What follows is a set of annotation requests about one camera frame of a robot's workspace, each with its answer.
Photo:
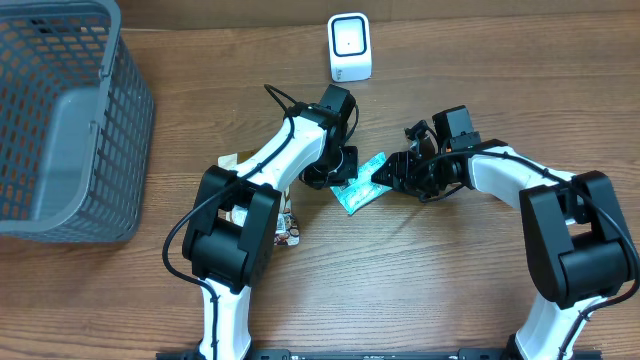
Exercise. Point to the white brown snack bag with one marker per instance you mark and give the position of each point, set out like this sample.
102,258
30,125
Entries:
287,231

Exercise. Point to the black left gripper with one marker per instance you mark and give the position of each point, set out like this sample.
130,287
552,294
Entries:
335,167

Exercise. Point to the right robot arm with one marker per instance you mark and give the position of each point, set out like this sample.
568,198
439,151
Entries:
579,250

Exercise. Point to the teal wet wipes pack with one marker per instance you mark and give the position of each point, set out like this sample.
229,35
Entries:
361,191

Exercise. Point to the white barcode scanner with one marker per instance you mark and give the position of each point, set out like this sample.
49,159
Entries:
350,48

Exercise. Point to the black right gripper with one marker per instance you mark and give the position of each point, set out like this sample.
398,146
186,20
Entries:
406,170

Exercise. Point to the grey plastic shopping basket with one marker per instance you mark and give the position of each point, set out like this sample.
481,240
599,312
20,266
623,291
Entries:
77,120

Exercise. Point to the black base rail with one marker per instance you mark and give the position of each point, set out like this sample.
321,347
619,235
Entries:
283,354

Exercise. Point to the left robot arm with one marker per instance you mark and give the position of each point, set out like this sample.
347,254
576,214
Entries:
231,229

